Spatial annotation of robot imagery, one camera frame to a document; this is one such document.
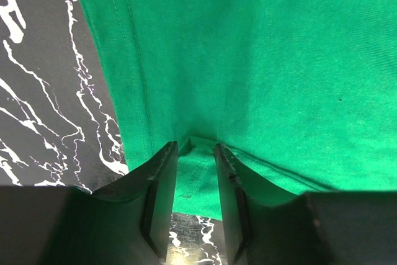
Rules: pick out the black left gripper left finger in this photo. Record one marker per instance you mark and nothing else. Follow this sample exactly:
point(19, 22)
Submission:
point(124, 222)

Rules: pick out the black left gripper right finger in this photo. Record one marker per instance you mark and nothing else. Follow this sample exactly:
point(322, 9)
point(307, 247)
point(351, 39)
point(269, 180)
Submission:
point(265, 224)

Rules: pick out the green t-shirt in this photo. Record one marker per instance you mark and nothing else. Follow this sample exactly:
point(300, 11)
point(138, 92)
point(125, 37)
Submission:
point(302, 91)

